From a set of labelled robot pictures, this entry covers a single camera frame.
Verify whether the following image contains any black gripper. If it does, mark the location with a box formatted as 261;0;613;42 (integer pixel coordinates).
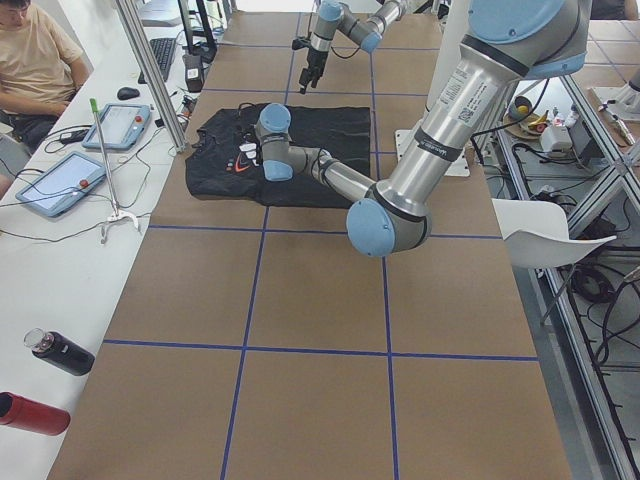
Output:
299;48;328;95

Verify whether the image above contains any black graphic t-shirt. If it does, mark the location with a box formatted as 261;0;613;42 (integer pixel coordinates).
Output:
185;103;373;208

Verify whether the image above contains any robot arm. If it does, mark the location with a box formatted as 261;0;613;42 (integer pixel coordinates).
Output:
292;1;408;94
255;1;591;257

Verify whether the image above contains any black keyboard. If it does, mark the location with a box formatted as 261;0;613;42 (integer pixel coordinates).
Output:
149;37;177;82

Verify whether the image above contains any black computer mouse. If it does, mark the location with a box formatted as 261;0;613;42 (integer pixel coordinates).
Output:
116;87;140;101

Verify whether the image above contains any far teach pendant tablet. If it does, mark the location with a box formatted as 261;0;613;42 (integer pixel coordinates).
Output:
99;103;151;151

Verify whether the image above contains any teach pendant tablet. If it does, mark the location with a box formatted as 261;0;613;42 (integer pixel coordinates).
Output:
15;152;106;218
99;103;151;151

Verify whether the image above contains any fruit bowl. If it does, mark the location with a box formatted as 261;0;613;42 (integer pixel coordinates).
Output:
502;95;550;140

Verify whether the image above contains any green tipped grabber stick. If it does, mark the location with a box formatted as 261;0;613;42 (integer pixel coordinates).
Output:
89;98;140;245

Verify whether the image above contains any near teach pendant tablet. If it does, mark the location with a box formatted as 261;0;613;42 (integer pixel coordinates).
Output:
15;152;106;218

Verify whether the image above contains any seated person beige shirt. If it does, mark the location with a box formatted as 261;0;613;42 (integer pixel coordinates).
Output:
1;1;90;151

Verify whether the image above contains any white chair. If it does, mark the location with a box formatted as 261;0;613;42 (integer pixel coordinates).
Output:
492;199;617;269

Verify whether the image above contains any black water bottle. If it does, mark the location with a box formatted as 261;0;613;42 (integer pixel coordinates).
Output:
23;328;95;376

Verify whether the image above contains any red water bottle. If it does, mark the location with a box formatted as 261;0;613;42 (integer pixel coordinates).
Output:
1;392;71;436

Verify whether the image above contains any white camera mast base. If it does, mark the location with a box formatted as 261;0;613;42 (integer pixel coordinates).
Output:
394;1;470;177

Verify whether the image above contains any aluminium frame post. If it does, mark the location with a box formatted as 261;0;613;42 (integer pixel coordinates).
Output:
114;0;187;153

